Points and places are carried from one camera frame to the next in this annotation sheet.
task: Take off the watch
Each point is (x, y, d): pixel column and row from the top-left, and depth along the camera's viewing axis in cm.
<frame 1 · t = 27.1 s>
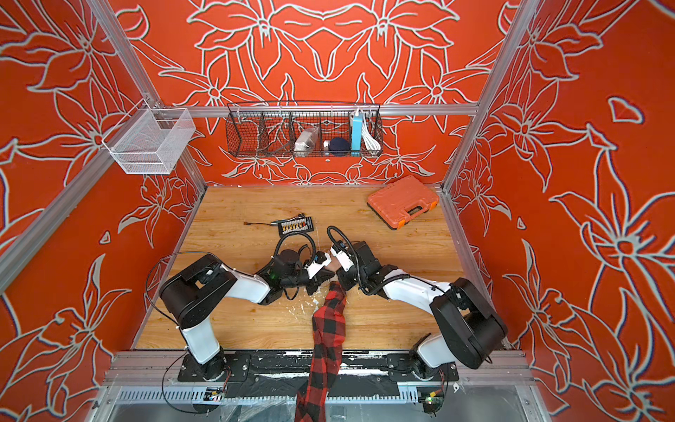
left hand: (333, 273, 87), fingers closed
right hand: (333, 271, 87), fingers closed
red black plaid sleeve: (329, 338, 76), point 4 cm above the table
black charging board yellow connectors: (302, 223, 106), point 3 cm above the table
orange tool case: (402, 200, 111), point 5 cm above the table

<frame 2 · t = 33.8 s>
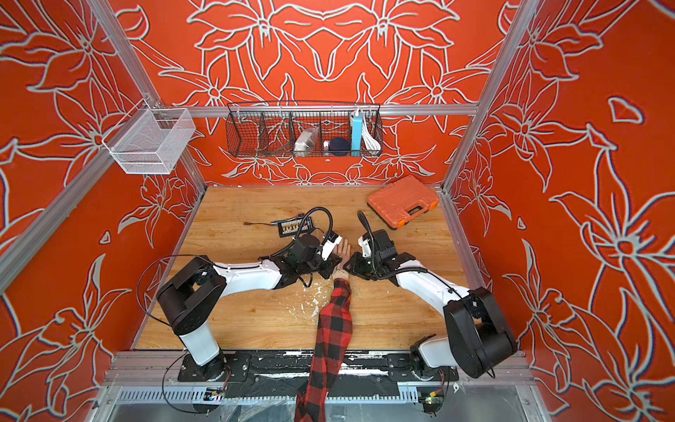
left hand: (341, 257, 87), fingers closed
right hand: (340, 268, 84), fingers open
the named things where they were.

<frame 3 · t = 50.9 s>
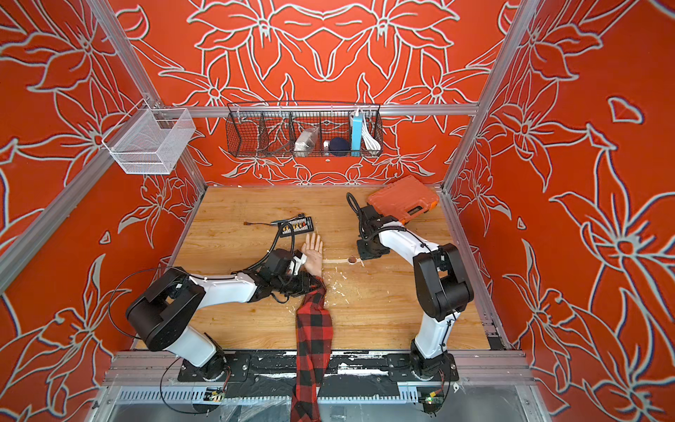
left hand: (319, 286, 86), fingers open
right hand: (363, 253, 93), fingers closed
red black plaid sleeve: (314, 333, 78), point 3 cm above the table
the other named things where they were.

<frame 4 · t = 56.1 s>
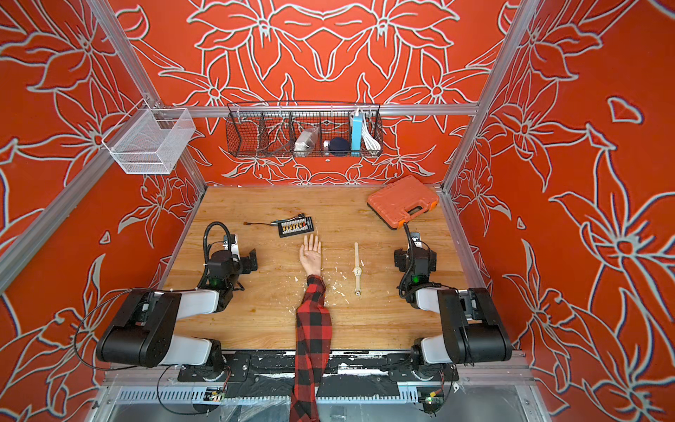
left hand: (240, 249, 93), fingers open
right hand: (411, 246, 92), fingers open
the named things where they were.

